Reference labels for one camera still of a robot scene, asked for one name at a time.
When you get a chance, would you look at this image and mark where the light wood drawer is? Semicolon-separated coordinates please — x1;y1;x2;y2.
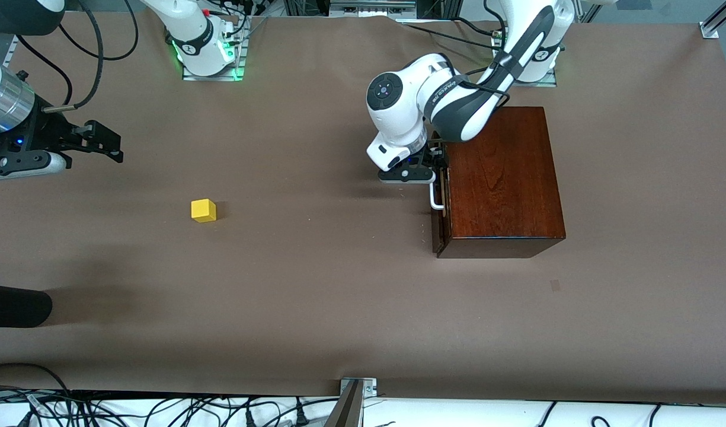
431;139;453;257

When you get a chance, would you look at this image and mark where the yellow cube block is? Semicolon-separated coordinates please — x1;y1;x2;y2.
191;199;218;224

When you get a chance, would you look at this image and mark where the dark brown wooden cabinet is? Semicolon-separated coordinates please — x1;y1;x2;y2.
443;107;567;259

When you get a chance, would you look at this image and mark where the metal rack device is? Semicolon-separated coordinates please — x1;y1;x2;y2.
329;0;418;17

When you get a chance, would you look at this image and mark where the black ribbed padded cylinder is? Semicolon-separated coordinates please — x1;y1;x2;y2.
0;283;53;328

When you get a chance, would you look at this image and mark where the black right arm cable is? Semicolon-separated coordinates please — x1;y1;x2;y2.
19;0;139;113

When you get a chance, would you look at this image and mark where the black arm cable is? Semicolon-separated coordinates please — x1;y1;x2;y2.
19;0;139;113
452;0;514;110

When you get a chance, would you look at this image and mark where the long aluminium side rail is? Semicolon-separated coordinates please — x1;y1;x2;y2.
1;34;20;69

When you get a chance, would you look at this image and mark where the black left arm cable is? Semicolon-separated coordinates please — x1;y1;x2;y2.
452;0;514;110

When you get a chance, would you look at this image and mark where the black table cable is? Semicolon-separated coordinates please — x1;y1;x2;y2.
452;17;506;37
398;21;503;51

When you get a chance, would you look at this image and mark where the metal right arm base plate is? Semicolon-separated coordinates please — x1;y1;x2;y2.
182;15;249;82

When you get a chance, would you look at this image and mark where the small metal corner bracket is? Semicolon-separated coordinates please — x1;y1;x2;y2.
339;377;378;399

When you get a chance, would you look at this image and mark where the thick black arched cable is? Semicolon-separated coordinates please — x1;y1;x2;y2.
0;363;73;395

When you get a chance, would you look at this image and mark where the grey aluminium profile post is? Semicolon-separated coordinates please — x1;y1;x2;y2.
324;380;364;427

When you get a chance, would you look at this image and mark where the short aluminium extrusion rail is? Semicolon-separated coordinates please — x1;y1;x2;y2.
699;0;726;40

